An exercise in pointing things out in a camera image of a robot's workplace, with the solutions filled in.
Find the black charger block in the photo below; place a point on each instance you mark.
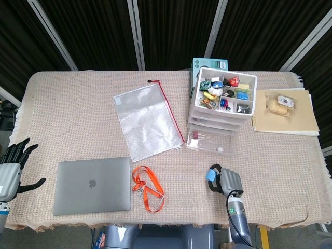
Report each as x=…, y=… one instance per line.
x=243, y=109

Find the small white ball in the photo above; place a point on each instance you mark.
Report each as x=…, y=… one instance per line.
x=220, y=149

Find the yellow sticky note pad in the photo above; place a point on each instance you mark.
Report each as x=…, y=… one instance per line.
x=243, y=85

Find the white crumpled packet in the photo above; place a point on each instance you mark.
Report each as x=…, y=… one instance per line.
x=215, y=91

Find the blue orange floor packet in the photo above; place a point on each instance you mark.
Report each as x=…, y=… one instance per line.
x=100, y=238

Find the blue foil packet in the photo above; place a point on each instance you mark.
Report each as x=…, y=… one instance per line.
x=218, y=84

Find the green patterned packet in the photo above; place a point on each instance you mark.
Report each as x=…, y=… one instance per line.
x=205, y=85

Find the small blue square pad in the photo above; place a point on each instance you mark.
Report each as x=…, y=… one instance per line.
x=211, y=176

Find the red foil packet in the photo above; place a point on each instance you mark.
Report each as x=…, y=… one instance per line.
x=234, y=81

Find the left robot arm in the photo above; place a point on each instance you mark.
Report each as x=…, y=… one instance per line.
x=2, y=215

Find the orange green snack packets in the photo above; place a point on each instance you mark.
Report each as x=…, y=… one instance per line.
x=208, y=104

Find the yellow packet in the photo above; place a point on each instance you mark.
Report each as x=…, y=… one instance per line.
x=210, y=96

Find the silver closed laptop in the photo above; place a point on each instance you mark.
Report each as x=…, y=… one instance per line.
x=90, y=185

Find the teal cardboard box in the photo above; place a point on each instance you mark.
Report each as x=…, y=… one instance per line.
x=207, y=63

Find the blue and red discs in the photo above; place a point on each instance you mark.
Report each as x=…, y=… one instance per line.
x=224, y=102

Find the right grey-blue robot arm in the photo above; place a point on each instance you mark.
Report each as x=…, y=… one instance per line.
x=240, y=227

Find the black key fob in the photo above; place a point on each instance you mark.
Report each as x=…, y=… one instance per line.
x=229, y=92

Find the small clear plastic bag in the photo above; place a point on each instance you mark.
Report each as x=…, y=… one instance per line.
x=197, y=142

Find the red binder clip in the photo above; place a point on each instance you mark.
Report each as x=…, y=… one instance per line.
x=195, y=134

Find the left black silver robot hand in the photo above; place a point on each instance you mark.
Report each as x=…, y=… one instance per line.
x=9, y=180

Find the grey partition post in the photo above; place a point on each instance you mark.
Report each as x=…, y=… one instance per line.
x=10, y=97
x=306, y=39
x=52, y=33
x=216, y=26
x=136, y=33

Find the grey-blue robot torso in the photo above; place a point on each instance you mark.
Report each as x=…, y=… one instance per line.
x=155, y=237

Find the white drawer organizer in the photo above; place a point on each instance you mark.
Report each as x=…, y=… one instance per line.
x=220, y=115

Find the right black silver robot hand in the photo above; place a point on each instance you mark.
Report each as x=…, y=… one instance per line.
x=230, y=180

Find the beige woven tablecloth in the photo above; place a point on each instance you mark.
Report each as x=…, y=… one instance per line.
x=77, y=116

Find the clear mesh red-zipper pouch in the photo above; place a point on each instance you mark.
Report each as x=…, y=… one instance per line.
x=147, y=124

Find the brown cardboard box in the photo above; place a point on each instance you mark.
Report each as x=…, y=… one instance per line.
x=225, y=246

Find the beige paper folder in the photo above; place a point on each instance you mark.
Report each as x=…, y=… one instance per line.
x=285, y=124

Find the clear plastic container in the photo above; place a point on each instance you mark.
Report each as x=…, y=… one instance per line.
x=220, y=141

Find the clear bag of snacks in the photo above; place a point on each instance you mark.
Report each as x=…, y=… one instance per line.
x=278, y=107

